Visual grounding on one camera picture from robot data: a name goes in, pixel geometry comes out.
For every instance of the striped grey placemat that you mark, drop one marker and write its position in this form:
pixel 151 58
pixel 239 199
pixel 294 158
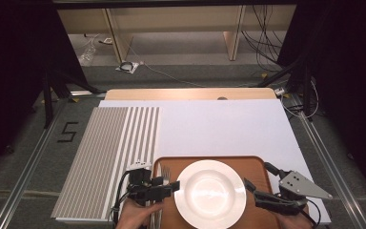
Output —
pixel 108 143

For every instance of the light wooden table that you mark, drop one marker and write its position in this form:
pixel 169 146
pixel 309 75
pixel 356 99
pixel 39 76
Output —
pixel 171 93

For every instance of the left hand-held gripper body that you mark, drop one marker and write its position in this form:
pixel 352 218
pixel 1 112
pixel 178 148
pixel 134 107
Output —
pixel 141 187

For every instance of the person's right hand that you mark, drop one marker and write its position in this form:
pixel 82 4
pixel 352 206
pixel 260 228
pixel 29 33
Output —
pixel 297 222

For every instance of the white plug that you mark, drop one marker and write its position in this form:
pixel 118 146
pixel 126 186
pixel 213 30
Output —
pixel 279 92

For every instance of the metal floor rail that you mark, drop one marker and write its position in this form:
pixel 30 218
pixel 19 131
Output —
pixel 28 165
pixel 327 152

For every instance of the beige desk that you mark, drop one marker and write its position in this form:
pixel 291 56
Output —
pixel 171 19

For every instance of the brown wooden tray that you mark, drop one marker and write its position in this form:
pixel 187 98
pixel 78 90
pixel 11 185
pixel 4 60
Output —
pixel 252 167

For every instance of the white plate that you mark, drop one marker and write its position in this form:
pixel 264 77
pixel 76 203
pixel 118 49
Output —
pixel 209 194

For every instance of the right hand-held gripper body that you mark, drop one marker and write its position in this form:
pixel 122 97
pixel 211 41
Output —
pixel 300 186

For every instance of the black metal stand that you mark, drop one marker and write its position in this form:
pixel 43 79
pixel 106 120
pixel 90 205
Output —
pixel 306 95
pixel 47 101

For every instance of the silver fork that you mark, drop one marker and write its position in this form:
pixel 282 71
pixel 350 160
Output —
pixel 166 173

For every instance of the dark curtain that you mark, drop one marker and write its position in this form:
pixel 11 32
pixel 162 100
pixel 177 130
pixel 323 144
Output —
pixel 352 79
pixel 12 63

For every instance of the white board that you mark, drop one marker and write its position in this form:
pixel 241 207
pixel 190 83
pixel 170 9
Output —
pixel 219 127

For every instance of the person's left hand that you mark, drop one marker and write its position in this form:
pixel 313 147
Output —
pixel 136 218

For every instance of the clear plastic bag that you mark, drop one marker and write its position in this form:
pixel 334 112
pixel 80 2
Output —
pixel 87 54

